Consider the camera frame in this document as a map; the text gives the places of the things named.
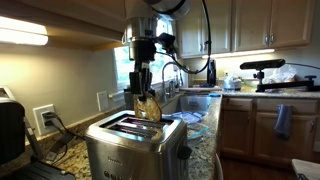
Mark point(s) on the white plastic bag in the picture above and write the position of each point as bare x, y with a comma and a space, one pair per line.
286, 73

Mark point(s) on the upper wooden wall cabinets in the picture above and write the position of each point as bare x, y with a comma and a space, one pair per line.
226, 26

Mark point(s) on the lower wooden base cabinets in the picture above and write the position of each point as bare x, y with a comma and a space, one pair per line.
247, 127

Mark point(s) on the white wall power outlet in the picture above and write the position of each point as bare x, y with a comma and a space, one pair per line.
40, 120

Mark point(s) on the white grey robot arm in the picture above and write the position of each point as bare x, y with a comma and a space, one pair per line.
156, 9

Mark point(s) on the toasted bread slice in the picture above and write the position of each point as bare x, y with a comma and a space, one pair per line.
148, 109

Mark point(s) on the clear glass food container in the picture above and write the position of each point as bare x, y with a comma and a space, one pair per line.
196, 133

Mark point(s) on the kitchen window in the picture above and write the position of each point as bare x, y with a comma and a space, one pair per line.
159, 31

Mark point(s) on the silver cooking pot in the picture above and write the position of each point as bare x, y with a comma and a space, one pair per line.
232, 83

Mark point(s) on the stainless steel toaster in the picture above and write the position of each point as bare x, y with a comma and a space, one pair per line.
123, 147

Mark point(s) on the grey hanging dish towel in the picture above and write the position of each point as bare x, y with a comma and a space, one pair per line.
283, 124

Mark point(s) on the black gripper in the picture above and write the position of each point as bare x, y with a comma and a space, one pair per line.
141, 52

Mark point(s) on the blue plastic container lid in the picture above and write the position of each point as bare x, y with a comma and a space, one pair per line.
188, 117

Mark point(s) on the black appliance at left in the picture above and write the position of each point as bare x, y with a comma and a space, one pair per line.
14, 129

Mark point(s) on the chrome kitchen faucet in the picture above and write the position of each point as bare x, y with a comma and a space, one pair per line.
171, 86

